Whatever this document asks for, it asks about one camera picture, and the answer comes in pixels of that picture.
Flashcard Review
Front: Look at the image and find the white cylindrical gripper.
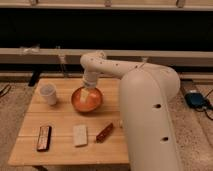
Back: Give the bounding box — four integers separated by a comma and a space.
80, 70, 99, 102

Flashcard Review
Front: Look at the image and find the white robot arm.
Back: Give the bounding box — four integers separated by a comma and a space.
80, 51, 183, 171

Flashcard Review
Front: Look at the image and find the white sponge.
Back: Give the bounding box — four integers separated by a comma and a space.
73, 125, 88, 147

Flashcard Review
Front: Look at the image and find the orange bowl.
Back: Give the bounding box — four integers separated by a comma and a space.
71, 87, 103, 113

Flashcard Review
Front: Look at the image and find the wooden table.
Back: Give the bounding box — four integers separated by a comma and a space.
8, 78, 128, 166

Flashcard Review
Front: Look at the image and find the white plastic cup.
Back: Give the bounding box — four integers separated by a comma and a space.
39, 84, 57, 105

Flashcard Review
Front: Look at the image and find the white snack box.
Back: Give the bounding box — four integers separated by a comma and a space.
119, 120, 123, 128

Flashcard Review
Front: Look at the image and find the blue device on floor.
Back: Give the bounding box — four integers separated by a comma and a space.
184, 93, 206, 108

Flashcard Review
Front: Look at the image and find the black cable left floor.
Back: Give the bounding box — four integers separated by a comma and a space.
0, 83, 12, 98

